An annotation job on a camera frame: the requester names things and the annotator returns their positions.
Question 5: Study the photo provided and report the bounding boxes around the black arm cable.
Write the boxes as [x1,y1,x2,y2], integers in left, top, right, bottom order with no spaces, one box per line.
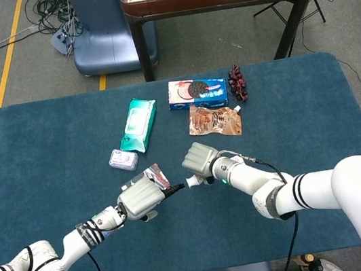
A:
[218,140,308,271]
[74,204,136,271]

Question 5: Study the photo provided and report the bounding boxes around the brown spout pouch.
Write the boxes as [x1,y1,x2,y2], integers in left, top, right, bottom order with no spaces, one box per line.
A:
[185,98,247,143]

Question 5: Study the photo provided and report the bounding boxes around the small lavender tissue pack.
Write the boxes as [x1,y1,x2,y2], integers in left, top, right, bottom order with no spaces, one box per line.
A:
[107,145,141,173]

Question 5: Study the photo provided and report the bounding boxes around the black red printed box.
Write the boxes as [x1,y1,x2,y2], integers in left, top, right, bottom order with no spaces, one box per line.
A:
[118,161,172,196]

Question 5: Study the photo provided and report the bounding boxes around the blue cookie box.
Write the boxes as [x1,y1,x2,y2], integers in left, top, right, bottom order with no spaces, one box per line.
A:
[166,73,231,114]

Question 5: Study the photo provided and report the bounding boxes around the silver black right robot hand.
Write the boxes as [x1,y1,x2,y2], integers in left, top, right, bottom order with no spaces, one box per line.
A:
[178,138,225,190]

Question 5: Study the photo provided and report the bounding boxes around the white toothpaste tube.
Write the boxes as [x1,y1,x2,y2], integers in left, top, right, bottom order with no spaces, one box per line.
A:
[183,154,247,189]

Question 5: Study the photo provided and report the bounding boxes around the blue table mat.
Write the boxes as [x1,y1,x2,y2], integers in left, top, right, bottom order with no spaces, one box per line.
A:
[0,46,361,271]

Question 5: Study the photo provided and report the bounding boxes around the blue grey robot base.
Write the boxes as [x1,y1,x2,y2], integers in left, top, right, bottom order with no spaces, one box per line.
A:
[64,0,162,79]

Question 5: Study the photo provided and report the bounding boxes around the dark glass bottle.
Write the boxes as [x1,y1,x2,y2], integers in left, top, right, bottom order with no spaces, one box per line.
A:
[297,251,326,271]

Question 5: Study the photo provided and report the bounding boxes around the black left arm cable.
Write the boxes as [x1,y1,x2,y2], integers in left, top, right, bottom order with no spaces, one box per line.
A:
[74,204,136,271]

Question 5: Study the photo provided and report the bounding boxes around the black floor cable bundle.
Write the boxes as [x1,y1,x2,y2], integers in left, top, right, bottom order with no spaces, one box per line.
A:
[21,0,89,64]

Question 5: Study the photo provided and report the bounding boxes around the green wet wipes pack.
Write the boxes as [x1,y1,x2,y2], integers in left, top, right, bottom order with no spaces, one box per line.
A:
[112,95,164,157]

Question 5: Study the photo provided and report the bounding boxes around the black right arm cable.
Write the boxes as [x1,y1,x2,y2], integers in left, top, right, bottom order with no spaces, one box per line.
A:
[218,140,308,271]

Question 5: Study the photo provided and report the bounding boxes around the dark red grape bunch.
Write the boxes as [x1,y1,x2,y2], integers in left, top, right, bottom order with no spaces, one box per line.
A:
[226,63,250,104]

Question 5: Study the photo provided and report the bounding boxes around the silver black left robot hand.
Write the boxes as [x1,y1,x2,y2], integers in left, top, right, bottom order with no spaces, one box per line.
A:
[114,170,190,227]

